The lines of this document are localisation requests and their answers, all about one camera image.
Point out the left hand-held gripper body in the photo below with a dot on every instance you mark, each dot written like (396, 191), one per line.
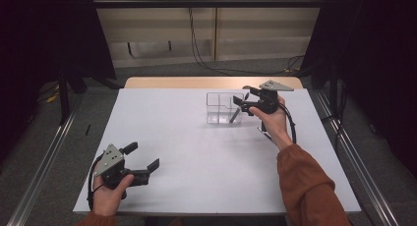
(111, 160)

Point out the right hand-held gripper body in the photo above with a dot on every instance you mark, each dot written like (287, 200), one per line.
(267, 100)

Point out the black makeup brush silver ferrule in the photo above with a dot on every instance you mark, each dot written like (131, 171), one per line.
(234, 115)

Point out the clear plastic organizer box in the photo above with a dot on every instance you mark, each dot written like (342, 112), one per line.
(218, 116)

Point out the person's right hand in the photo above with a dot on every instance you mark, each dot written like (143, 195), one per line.
(275, 124)

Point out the person's left hand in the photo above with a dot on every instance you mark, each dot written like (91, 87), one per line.
(108, 199)

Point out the small black floor object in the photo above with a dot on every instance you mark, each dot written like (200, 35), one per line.
(88, 129)

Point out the wooden table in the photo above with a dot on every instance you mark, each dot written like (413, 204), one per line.
(196, 82)

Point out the white board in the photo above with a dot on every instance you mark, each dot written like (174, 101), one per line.
(203, 160)

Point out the black metal stand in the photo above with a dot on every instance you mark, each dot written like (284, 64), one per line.
(333, 88)
(64, 98)

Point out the dark curtain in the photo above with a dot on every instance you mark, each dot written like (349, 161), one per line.
(380, 55)
(39, 39)

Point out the metal floor rail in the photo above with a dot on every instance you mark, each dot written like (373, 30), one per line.
(367, 173)
(42, 170)

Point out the black horizontal frame bar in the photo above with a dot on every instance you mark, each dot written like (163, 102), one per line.
(203, 4)

